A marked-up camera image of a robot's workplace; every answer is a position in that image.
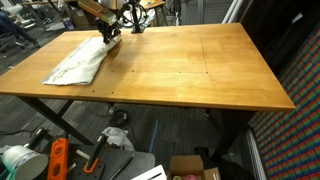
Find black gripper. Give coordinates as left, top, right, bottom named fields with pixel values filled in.
left=96, top=20, right=122, bottom=45

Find white terry cloth towel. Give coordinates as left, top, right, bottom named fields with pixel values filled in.
left=41, top=34, right=123, bottom=87

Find white bag pile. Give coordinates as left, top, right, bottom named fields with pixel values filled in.
left=118, top=8, right=157, bottom=29

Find round wooden stool table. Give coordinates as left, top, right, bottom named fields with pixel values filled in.
left=138, top=0, right=169, bottom=27

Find black table leg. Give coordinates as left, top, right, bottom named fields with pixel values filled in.
left=204, top=108, right=256, bottom=163
left=16, top=95, right=95, bottom=146

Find white plastic bag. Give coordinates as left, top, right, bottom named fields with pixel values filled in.
left=101, top=126, right=136, bottom=152

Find grey pegboard panel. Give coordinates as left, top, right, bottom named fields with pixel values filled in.
left=179, top=0, right=234, bottom=26

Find orange black bar clamp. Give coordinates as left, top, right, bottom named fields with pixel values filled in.
left=83, top=133, right=109, bottom=175

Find white pipes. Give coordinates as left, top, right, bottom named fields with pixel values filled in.
left=221, top=0, right=246, bottom=24

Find dark grey board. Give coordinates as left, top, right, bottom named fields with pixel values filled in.
left=66, top=146, right=157, bottom=180

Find black pen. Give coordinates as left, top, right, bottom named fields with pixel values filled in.
left=108, top=153, right=136, bottom=180

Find orange spirit level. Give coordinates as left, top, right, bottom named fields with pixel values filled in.
left=46, top=137, right=70, bottom=180

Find white paper sheet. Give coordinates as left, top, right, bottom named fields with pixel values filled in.
left=131, top=164, right=168, bottom=180

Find open cardboard box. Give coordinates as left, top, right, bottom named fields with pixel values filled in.
left=166, top=154, right=222, bottom=180

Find white bucket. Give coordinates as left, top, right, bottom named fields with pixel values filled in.
left=0, top=144, right=50, bottom=180

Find black bag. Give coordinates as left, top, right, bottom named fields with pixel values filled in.
left=194, top=146, right=258, bottom=180

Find white paper label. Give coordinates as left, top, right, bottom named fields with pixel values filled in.
left=290, top=12, right=304, bottom=24

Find colourful checkered panel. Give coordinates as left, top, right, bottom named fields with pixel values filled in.
left=248, top=24, right=320, bottom=180

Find black camera stand pole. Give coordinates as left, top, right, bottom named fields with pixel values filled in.
left=129, top=0, right=147, bottom=35

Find coiled black floor cable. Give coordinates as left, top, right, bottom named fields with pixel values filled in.
left=109, top=108, right=129, bottom=128

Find black clamp handle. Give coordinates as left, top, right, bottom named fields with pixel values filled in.
left=24, top=127, right=51, bottom=151

